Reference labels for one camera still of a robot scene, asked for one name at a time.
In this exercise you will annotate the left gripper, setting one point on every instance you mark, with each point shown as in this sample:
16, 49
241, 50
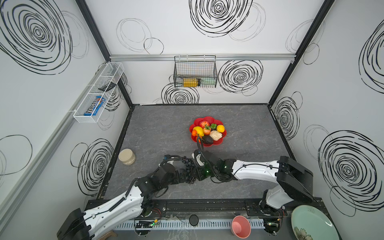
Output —
182, 175

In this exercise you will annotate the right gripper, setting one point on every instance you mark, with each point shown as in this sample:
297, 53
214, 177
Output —
197, 173

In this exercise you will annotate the dark grape bunch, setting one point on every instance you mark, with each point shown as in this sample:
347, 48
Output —
190, 168

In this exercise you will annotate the dark avocado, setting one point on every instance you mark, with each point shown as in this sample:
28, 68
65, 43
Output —
208, 140

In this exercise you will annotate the cream starfruit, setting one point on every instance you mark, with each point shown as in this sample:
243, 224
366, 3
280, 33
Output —
215, 135

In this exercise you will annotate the yellow lemon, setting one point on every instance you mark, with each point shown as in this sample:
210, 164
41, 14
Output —
199, 131

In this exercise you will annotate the dark mangosteen with green leaves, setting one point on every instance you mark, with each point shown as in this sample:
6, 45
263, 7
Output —
213, 126

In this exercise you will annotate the small yellow fruit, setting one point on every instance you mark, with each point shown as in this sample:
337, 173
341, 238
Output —
220, 128

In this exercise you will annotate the red apple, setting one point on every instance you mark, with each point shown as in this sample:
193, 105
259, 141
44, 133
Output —
204, 124

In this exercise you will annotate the red flower fruit bowl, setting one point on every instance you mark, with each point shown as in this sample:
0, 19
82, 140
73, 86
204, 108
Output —
211, 120

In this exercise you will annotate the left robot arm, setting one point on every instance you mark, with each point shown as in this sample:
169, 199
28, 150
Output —
94, 223

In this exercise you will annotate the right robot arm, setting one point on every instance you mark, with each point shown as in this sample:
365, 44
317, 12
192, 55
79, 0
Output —
294, 182

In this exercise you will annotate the black round knob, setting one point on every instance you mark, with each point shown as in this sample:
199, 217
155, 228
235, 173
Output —
193, 220

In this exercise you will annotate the beige round container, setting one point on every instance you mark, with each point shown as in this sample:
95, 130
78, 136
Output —
127, 157

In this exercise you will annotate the pink cup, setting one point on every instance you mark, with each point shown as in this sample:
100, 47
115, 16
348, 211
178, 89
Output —
241, 227

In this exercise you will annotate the brown woven mat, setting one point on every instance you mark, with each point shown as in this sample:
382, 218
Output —
108, 235

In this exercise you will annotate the green bottle in basket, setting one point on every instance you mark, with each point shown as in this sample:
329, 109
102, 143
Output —
208, 82

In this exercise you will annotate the yellow box in basket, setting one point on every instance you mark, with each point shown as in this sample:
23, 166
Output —
190, 82

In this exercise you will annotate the blue candy packet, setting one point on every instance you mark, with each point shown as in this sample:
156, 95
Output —
95, 106

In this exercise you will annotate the black remote control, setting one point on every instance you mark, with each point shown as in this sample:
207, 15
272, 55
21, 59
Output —
107, 87

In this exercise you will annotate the green floral plate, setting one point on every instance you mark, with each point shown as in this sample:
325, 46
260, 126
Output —
309, 223

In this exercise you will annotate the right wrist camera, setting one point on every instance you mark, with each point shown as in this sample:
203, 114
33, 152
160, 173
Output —
199, 160

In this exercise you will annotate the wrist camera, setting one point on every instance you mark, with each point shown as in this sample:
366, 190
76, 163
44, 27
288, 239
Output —
169, 159
199, 160

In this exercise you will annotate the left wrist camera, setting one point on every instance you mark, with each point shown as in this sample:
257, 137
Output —
169, 159

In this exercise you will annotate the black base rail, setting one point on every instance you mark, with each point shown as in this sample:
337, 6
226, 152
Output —
246, 207

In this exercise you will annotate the white slotted cable duct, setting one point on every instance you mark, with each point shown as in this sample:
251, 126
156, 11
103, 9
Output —
213, 224

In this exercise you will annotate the black wire basket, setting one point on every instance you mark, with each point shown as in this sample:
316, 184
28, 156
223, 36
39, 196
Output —
193, 66

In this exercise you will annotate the white wire shelf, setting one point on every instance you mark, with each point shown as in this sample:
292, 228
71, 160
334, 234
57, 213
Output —
109, 72

